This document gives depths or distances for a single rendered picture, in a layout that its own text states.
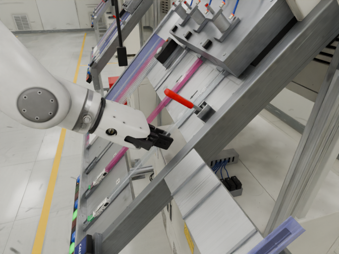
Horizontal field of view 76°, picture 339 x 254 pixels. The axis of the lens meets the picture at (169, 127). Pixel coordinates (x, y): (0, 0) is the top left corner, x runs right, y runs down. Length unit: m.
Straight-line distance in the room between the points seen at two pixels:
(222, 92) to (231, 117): 0.06
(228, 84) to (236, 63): 0.05
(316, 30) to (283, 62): 0.07
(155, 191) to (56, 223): 1.27
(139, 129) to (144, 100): 1.54
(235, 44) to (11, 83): 0.33
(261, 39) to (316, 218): 0.66
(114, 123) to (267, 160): 0.79
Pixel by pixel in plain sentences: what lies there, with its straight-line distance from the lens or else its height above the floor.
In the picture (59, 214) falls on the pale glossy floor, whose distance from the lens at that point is 1.71.
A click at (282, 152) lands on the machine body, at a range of 1.14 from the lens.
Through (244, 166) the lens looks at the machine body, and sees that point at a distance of 0.99.
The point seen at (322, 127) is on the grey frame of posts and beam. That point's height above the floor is 1.03.
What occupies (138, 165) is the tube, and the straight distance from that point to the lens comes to 0.52.
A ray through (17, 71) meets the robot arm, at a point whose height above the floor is 1.17.
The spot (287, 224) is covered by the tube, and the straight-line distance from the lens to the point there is 0.25.
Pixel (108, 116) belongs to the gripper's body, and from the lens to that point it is 0.41.
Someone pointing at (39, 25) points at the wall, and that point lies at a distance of 9.38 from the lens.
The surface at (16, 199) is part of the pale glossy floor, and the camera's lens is 1.95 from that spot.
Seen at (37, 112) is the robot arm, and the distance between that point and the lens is 0.33.
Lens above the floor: 1.25
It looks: 32 degrees down
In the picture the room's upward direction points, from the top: straight up
